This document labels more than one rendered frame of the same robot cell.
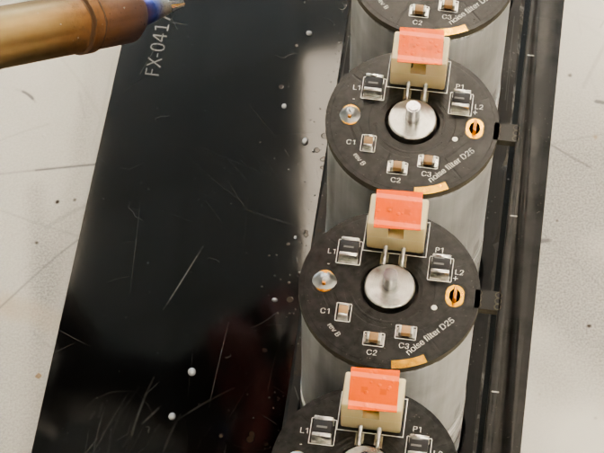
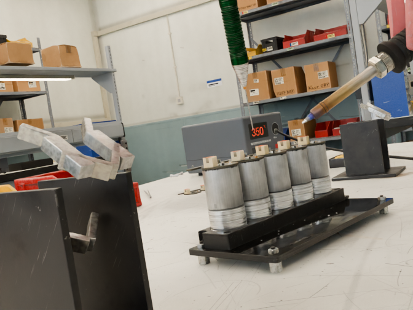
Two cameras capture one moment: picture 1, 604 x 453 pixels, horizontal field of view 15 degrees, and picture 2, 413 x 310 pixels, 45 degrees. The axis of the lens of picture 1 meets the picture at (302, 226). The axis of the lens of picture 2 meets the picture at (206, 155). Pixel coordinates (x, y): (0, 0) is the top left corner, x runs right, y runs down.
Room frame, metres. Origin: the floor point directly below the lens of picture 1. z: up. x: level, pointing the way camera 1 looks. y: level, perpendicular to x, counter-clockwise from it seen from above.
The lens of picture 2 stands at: (0.51, 0.16, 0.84)
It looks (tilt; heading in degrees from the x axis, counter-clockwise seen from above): 3 degrees down; 216
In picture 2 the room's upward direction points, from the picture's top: 9 degrees counter-clockwise
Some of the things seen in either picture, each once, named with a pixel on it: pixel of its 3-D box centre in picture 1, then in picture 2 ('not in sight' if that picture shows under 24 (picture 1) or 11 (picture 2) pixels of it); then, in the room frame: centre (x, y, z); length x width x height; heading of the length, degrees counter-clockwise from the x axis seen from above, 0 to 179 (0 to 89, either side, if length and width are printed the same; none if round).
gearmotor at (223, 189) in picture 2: not in sight; (225, 201); (0.24, -0.02, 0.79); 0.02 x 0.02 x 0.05
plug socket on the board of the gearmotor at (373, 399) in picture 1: (372, 408); (304, 140); (0.14, -0.01, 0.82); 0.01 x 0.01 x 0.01; 82
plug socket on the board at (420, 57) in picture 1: (419, 65); (262, 149); (0.19, -0.02, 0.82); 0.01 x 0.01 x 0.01; 82
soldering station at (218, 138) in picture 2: not in sight; (233, 144); (-0.27, -0.34, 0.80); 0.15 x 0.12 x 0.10; 82
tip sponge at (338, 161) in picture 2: not in sight; (358, 158); (-0.22, -0.09, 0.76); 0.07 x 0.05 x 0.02; 94
